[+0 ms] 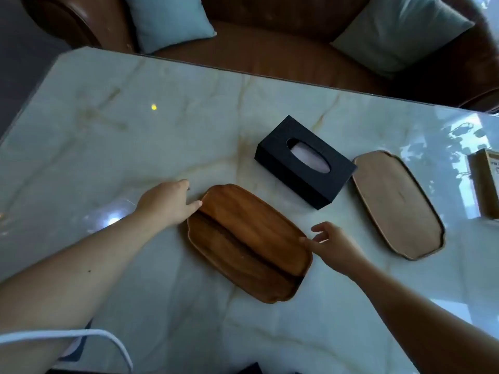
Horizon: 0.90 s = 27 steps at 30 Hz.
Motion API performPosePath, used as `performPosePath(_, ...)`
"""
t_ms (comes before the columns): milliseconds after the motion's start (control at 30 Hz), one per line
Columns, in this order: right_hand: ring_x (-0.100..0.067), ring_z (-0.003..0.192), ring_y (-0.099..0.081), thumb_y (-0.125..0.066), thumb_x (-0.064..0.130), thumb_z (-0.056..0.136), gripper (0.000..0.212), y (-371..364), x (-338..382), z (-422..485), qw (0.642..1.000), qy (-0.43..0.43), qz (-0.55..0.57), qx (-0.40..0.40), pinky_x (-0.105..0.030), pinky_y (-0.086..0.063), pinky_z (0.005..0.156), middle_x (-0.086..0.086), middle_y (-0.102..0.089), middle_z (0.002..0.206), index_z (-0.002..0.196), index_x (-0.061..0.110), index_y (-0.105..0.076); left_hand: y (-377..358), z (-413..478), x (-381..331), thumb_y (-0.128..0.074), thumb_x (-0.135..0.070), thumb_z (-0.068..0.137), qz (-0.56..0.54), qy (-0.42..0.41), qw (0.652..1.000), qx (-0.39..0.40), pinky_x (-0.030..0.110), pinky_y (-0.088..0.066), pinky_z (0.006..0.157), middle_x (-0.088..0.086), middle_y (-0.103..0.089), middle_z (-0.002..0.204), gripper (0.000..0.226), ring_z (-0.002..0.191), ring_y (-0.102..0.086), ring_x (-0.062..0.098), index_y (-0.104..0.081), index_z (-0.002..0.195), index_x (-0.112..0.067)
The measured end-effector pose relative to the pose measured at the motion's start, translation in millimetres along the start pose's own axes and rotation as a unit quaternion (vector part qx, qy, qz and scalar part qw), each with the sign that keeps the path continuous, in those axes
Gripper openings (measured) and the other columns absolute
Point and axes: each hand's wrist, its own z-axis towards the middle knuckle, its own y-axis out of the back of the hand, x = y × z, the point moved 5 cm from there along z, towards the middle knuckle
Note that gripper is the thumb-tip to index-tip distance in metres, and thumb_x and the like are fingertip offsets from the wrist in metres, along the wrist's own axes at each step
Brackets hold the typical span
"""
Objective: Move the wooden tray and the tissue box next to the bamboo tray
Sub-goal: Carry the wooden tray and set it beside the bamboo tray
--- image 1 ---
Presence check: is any person's left hand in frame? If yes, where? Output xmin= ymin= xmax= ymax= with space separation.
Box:
xmin=134 ymin=179 xmax=203 ymax=230

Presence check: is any person's right forearm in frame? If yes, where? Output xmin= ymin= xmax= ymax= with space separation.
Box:
xmin=350 ymin=257 xmax=499 ymax=374

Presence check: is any black tissue box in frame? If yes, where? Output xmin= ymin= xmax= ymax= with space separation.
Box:
xmin=254 ymin=115 xmax=358 ymax=211

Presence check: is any light oval wooden tray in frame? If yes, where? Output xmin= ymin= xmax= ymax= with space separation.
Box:
xmin=352 ymin=150 xmax=447 ymax=261

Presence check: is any person's right hand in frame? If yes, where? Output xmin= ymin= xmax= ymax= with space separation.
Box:
xmin=299 ymin=221 xmax=370 ymax=279

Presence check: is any rectangular light wooden tray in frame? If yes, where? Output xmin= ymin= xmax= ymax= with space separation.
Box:
xmin=467 ymin=148 xmax=499 ymax=221

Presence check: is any white marble table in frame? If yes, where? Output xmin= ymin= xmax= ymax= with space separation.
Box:
xmin=0 ymin=46 xmax=499 ymax=374

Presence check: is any light blue cushion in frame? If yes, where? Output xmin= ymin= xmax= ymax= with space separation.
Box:
xmin=330 ymin=0 xmax=476 ymax=80
xmin=124 ymin=0 xmax=217 ymax=55

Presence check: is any brown leather sofa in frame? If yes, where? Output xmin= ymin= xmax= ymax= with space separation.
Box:
xmin=20 ymin=0 xmax=499 ymax=113

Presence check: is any person's left forearm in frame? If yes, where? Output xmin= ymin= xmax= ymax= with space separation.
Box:
xmin=0 ymin=208 xmax=156 ymax=374

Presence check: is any white cable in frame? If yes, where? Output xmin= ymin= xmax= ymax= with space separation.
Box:
xmin=0 ymin=328 xmax=135 ymax=373

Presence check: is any dark brown wooden tray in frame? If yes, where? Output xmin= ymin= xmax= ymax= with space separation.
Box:
xmin=186 ymin=183 xmax=314 ymax=305

